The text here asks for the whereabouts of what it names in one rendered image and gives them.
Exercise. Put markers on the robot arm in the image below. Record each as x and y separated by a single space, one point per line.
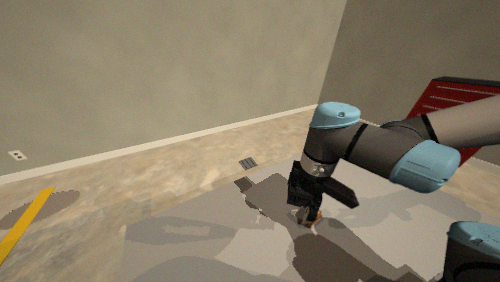
414 153

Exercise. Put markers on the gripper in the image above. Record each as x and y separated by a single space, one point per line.
304 194

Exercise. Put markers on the orange wooden tray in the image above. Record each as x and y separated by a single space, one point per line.
314 222

